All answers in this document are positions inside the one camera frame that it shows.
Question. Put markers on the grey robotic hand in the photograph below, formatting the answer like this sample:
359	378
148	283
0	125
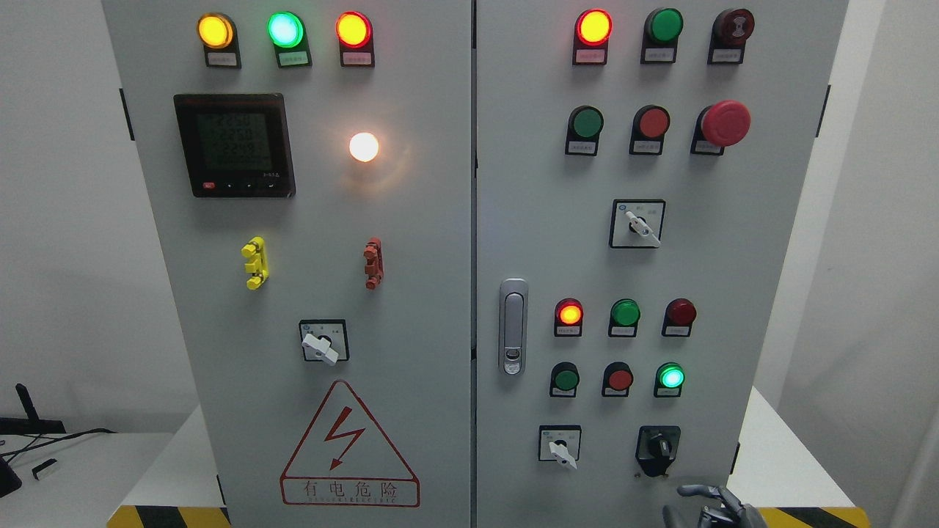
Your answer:
731	513

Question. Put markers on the black rotary knob switch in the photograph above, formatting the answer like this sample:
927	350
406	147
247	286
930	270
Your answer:
656	448

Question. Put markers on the green push button lower right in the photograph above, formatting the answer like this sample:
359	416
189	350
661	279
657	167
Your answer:
669	380

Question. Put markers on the green push button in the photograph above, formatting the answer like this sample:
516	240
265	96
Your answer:
584	127
564	380
669	380

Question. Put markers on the red push button lower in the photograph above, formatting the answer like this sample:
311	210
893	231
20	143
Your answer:
617	380

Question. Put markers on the red push button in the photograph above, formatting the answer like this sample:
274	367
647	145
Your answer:
617	380
649	127

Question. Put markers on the red indicator middle right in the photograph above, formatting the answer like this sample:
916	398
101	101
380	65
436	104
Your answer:
679	318

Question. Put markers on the green push button lower left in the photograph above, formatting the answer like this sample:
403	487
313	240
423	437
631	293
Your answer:
564	380

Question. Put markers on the green indicator middle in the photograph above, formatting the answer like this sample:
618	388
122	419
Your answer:
623	319

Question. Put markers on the red lit indicator middle left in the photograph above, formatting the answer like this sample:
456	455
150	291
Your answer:
568	318

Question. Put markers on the red lit indicator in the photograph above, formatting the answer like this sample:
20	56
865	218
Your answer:
592	31
568	318

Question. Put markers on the grey right cabinet door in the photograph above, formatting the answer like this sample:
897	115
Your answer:
544	217

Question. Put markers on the grey cabinet door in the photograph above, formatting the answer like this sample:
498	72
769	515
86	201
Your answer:
544	217
410	339

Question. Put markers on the red push button upper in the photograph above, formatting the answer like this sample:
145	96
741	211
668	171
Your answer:
649	127

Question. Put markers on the red electrical warning sticker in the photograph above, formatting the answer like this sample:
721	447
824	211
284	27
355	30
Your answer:
346	459

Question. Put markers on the red emergency stop button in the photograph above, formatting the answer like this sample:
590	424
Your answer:
720	125

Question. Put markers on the green push button upper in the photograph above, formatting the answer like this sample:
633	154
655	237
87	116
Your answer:
584	127

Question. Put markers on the red terminal connector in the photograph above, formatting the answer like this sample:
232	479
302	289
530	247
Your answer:
374	264

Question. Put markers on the dark red buzzer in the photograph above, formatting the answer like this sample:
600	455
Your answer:
731	31

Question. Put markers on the green indicator top right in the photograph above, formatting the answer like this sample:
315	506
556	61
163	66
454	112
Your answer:
661	32

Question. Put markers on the red lit indicator top right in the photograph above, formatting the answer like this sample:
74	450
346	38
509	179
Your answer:
592	31

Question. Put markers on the white glowing indicator light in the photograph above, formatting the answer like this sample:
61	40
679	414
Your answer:
364	146

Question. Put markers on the yellow terminal connector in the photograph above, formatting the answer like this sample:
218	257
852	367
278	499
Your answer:
256	264

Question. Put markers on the grey left cabinet door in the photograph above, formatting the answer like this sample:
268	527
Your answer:
410	339

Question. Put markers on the red indicator light top left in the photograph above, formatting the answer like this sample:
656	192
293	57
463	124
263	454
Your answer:
354	33

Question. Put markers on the black digital power meter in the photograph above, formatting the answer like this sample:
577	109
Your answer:
236	145

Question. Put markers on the green indicator light top left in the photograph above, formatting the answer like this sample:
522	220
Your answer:
288	35

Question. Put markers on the small black white clip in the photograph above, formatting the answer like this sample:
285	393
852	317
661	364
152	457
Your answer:
45	468

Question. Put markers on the black device with antenna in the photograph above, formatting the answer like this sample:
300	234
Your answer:
32	424

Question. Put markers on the yellow indicator light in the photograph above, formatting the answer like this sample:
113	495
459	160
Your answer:
219	37

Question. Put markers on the black monitor corner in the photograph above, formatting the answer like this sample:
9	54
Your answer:
9	480

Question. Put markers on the white selector switch lower right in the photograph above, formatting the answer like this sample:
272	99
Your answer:
560	444

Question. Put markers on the white selector switch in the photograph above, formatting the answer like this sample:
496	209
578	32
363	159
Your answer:
636	223
560	444

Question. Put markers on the white selector switch upper right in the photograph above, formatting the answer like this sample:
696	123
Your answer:
636	223

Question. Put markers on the silver door lock handle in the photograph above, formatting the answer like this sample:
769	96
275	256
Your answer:
511	337

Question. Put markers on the white selector switch left door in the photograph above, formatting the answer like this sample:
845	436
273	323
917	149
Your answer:
324	341

